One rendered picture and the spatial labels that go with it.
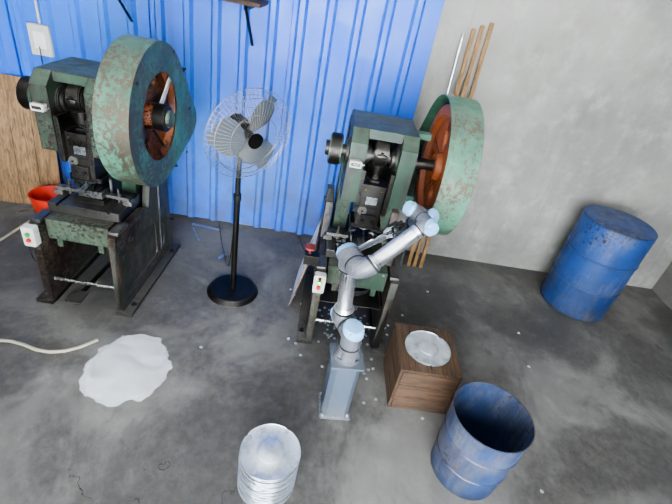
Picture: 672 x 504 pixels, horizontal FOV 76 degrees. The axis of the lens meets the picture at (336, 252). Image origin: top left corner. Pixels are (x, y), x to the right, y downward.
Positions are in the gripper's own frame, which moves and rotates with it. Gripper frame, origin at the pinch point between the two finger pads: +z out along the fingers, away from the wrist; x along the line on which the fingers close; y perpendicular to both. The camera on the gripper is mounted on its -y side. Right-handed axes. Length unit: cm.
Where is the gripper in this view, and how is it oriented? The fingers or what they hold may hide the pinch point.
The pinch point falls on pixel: (386, 233)
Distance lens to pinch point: 244.3
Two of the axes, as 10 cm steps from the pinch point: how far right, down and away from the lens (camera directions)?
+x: 4.2, 9.1, 0.6
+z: -6.6, 2.6, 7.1
